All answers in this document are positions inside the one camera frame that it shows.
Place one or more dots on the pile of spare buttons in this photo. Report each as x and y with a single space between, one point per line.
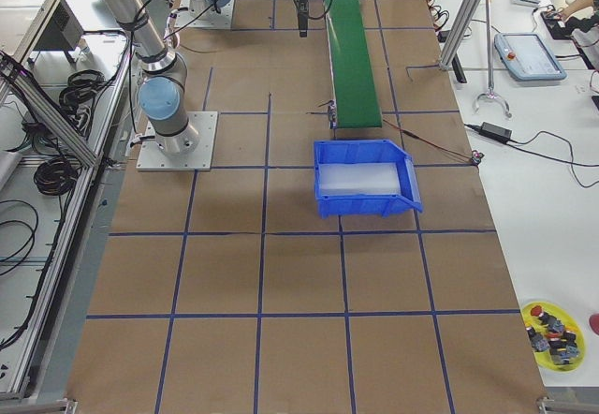
554 336

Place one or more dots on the person hand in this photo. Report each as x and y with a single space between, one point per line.
572 7

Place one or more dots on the green conveyor belt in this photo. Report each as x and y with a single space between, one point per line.
355 103

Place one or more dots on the blue bin right side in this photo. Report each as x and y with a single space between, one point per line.
364 177

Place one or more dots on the silver reacher grabber tool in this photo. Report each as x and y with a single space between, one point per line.
490 95

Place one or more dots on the teach pendant tablet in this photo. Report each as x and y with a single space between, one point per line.
527 57

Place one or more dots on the black power adapter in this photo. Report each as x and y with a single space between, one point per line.
494 132

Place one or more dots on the brown paper table cover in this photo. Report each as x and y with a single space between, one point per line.
226 292

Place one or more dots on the yellow plate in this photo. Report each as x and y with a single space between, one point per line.
554 334

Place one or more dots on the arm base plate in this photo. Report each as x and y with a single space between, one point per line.
190 150
205 16

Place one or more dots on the aluminium frame post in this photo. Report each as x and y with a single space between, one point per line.
464 16

